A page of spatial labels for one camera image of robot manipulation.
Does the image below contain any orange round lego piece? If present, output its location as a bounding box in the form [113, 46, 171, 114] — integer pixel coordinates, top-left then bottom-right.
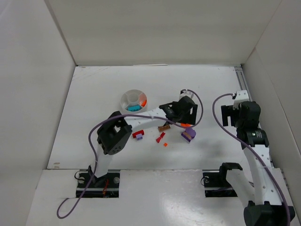
[180, 123, 191, 127]

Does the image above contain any brown lego plate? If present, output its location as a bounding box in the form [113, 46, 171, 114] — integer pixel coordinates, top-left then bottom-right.
[158, 125, 171, 132]

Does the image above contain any orange lego wedge piece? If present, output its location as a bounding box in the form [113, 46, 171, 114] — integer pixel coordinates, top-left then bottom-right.
[141, 100, 147, 107]

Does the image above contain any teal lego brick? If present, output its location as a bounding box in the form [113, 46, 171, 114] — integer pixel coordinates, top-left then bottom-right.
[127, 105, 142, 112]

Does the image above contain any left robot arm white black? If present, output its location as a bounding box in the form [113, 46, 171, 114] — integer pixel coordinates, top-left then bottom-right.
[92, 96, 198, 187]

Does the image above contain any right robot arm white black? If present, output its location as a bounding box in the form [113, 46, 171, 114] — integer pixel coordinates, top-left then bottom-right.
[220, 99, 295, 226]

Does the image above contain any purple lego butterfly piece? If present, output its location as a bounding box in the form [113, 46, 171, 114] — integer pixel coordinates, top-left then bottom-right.
[181, 128, 196, 143]

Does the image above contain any red lego bow piece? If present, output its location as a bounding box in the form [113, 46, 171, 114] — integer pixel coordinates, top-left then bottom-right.
[156, 132, 165, 143]

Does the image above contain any white round divided container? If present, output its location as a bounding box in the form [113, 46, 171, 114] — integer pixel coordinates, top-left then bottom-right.
[120, 89, 147, 114]

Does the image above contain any small lilac lego brick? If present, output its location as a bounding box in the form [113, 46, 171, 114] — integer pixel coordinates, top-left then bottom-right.
[136, 134, 143, 140]

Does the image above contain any red lego brick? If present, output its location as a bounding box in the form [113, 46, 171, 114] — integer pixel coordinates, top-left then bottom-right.
[132, 130, 144, 138]

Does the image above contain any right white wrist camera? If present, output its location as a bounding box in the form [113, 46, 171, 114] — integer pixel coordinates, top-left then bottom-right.
[232, 90, 249, 110]

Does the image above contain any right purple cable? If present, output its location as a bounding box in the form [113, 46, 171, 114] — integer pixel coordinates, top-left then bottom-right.
[212, 93, 291, 226]

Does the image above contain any aluminium rail right side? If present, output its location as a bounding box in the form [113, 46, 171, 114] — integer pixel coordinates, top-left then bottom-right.
[234, 66, 275, 168]

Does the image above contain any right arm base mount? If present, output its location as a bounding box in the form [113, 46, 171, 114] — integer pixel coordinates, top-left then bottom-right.
[200, 169, 237, 198]

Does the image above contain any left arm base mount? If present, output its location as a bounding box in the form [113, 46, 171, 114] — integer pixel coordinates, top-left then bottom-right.
[74, 170, 120, 198]

